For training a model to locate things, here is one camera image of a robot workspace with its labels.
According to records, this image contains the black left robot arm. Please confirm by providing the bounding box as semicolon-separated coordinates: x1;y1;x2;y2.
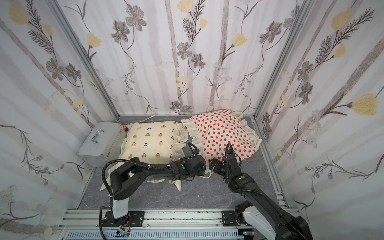
102;154;206;220

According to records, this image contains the small orange bottle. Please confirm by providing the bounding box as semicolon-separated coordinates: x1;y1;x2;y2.
122;125;129;132

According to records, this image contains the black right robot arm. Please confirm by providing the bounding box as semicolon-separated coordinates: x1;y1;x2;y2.
209;143;313;240

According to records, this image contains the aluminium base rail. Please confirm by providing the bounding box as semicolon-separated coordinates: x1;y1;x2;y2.
59;209;271;240

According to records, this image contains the white cord on floor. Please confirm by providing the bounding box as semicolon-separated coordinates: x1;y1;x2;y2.
131;113;157;124

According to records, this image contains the silver metal case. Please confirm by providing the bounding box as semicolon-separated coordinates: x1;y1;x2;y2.
77;122;126;167

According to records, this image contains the strawberry print ruffled pillow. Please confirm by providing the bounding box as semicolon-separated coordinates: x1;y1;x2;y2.
182;110;262;161

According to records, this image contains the cream animal print pillow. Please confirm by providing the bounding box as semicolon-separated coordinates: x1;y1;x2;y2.
100;120;193;192

